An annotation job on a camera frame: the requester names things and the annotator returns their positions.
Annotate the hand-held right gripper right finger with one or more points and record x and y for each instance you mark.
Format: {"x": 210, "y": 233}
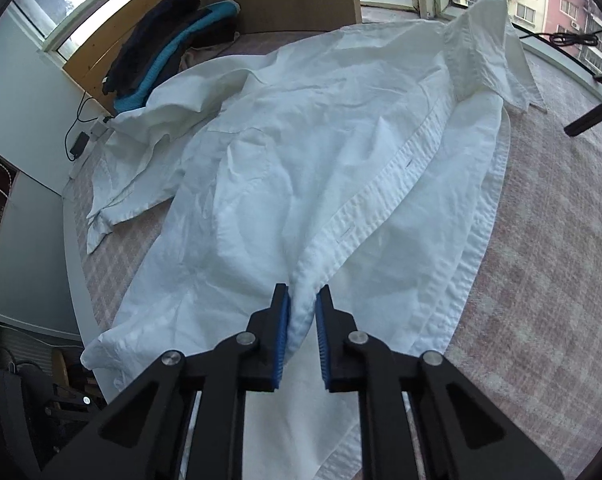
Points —
{"x": 322, "y": 345}

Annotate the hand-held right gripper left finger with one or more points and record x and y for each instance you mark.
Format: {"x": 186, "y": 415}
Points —
{"x": 282, "y": 340}

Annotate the white trousers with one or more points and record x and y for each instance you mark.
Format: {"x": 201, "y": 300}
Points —
{"x": 331, "y": 135}

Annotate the pink plaid blanket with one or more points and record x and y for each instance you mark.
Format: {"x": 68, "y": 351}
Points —
{"x": 541, "y": 260}

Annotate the black chair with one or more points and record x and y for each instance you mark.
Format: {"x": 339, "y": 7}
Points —
{"x": 11, "y": 410}

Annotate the black power adapter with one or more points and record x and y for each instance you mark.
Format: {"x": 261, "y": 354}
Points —
{"x": 78, "y": 146}

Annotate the beige cloth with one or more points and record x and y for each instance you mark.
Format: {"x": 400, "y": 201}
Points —
{"x": 196, "y": 57}

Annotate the dark grey folded garment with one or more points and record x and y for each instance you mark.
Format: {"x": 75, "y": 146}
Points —
{"x": 218, "y": 32}

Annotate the navy folded garment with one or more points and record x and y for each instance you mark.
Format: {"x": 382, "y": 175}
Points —
{"x": 151, "y": 35}

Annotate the teal folded garment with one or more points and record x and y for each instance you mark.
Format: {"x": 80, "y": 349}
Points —
{"x": 206, "y": 16}

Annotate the orange pine board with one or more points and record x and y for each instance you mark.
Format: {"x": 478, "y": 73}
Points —
{"x": 88, "y": 67}

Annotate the white window frame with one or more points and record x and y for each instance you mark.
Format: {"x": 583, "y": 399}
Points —
{"x": 51, "y": 40}

